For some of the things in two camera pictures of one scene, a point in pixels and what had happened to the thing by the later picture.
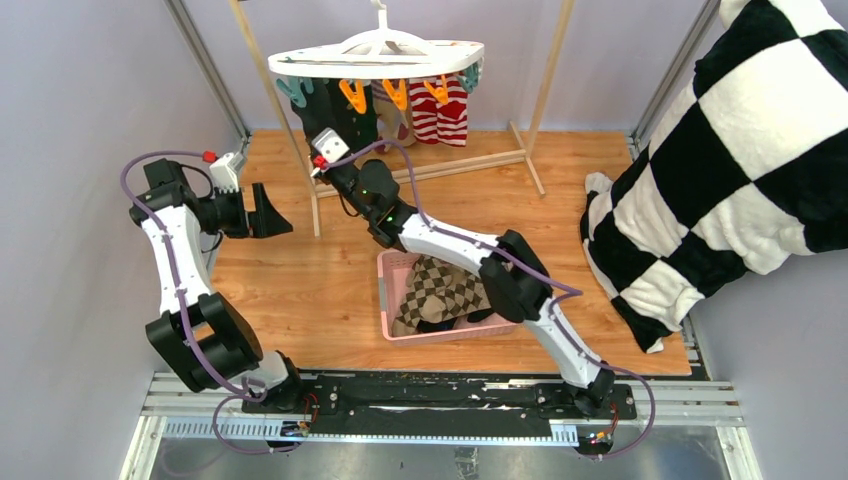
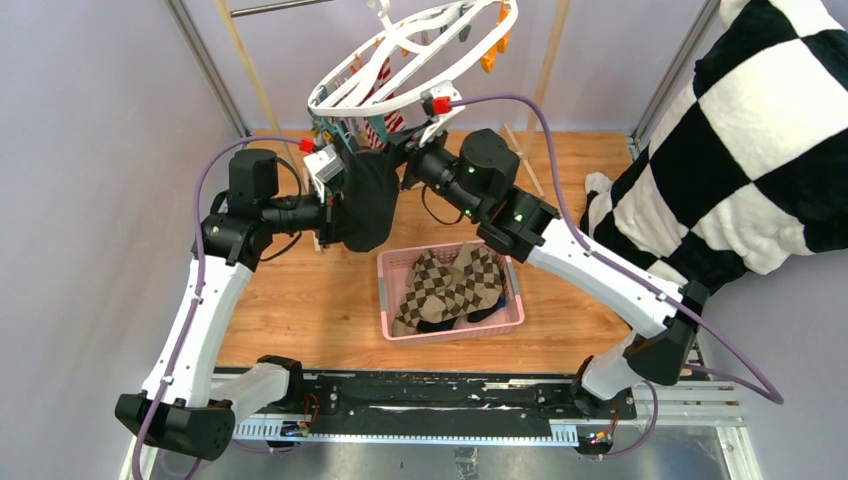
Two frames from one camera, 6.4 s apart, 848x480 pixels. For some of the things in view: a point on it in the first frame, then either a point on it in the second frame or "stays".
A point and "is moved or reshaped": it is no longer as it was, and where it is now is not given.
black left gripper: x=263 y=222 → x=326 y=218
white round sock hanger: x=375 y=53 is moved or reshaped
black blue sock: x=423 y=326 stays
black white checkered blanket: x=748 y=168 stays
